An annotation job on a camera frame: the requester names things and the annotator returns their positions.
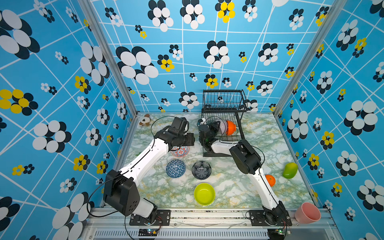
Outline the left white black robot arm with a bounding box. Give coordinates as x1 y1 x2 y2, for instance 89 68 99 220
103 117 195 223

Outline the red white patterned bowl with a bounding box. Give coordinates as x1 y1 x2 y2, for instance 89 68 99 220
171 146 190 158

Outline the pink plastic cup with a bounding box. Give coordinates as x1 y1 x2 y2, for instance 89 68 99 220
295 202 321 224

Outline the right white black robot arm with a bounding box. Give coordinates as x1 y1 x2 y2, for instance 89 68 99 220
197 119 292 226

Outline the lilac plastic bowl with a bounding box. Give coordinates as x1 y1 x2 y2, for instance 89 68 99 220
218 120 228 136

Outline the left circuit board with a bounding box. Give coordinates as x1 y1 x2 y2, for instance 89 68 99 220
139 229 160 237

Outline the lime green bowl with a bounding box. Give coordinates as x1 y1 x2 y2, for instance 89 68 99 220
194 183 216 206

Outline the green mango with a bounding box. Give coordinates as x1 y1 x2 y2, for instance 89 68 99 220
283 163 298 179

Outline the right circuit board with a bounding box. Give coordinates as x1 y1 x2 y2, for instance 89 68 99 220
268 229 285 240

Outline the black patterned bowl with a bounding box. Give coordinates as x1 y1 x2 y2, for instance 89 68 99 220
192 161 212 180

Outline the orange fruit right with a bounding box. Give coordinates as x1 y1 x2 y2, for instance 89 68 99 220
265 175 276 187

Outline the small plush toy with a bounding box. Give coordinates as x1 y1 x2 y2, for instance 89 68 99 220
139 114 151 128

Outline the blue patterned bowl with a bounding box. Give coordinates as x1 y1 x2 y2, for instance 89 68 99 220
166 159 186 179

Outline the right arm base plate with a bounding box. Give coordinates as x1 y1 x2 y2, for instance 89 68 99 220
246 210 292 227

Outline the black wire dish rack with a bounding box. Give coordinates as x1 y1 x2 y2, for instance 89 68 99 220
202 90 247 157

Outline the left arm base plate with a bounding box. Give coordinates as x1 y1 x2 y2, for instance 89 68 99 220
129 209 171 227

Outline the orange plastic bowl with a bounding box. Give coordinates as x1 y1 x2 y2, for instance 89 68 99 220
226 120 237 136

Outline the circuit board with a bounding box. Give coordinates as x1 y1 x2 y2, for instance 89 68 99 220
139 229 160 237
268 229 285 240

